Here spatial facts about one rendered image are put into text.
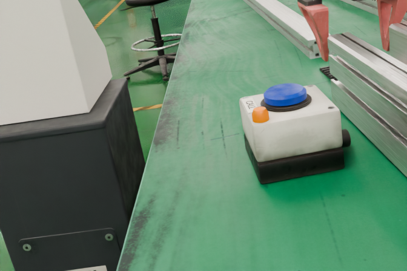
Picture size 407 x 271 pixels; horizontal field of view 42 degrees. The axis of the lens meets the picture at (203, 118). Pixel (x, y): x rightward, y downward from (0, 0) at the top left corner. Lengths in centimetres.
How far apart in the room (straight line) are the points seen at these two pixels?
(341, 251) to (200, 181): 17
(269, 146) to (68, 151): 37
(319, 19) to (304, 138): 20
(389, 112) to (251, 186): 14
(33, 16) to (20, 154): 19
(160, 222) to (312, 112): 16
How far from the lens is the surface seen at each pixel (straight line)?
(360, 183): 48
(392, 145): 49
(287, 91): 49
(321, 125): 47
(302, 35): 86
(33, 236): 85
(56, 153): 76
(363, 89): 53
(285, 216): 44
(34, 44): 76
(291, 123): 46
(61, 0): 74
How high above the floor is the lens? 102
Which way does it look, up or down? 21 degrees down
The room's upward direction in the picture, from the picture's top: 10 degrees counter-clockwise
